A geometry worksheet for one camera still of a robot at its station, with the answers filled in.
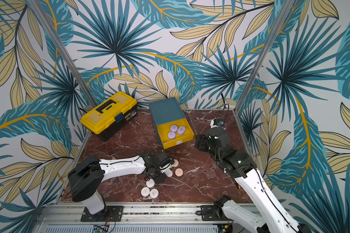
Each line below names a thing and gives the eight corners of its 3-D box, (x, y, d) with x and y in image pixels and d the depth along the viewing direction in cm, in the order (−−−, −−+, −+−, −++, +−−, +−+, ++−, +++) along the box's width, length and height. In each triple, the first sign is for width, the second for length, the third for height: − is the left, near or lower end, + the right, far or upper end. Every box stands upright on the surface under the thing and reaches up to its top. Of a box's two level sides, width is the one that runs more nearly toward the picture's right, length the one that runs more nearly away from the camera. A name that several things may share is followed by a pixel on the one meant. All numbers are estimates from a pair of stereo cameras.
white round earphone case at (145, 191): (140, 196, 81) (140, 195, 79) (141, 187, 83) (141, 186, 82) (149, 196, 81) (148, 195, 79) (150, 187, 84) (149, 186, 82)
